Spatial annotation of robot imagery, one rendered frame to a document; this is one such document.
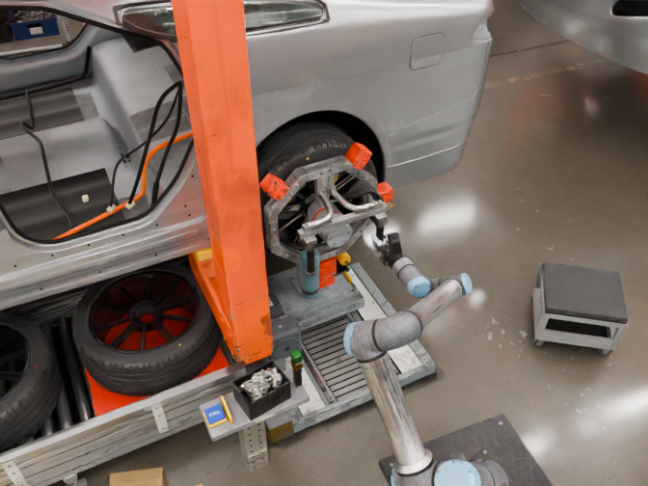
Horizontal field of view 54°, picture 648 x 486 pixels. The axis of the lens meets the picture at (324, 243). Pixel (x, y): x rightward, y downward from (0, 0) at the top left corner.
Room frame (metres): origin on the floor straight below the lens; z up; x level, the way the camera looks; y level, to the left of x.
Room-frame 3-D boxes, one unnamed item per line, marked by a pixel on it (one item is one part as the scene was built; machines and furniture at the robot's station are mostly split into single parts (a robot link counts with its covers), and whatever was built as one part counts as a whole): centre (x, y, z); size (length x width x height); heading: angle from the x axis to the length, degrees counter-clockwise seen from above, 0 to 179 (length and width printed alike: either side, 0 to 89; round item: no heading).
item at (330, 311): (2.41, 0.08, 0.13); 0.50 x 0.36 x 0.10; 116
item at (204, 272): (2.05, 0.47, 0.69); 0.52 x 0.17 x 0.35; 26
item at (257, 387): (1.54, 0.26, 0.51); 0.20 x 0.14 x 0.13; 125
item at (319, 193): (2.11, 0.04, 1.03); 0.19 x 0.18 x 0.11; 26
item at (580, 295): (2.27, -1.34, 0.17); 0.43 x 0.36 x 0.34; 79
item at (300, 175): (2.26, 0.01, 0.85); 0.54 x 0.07 x 0.54; 116
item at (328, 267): (2.30, 0.03, 0.48); 0.16 x 0.12 x 0.17; 26
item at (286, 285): (2.41, 0.08, 0.32); 0.40 x 0.30 x 0.28; 116
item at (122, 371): (1.98, 0.83, 0.39); 0.66 x 0.66 x 0.24
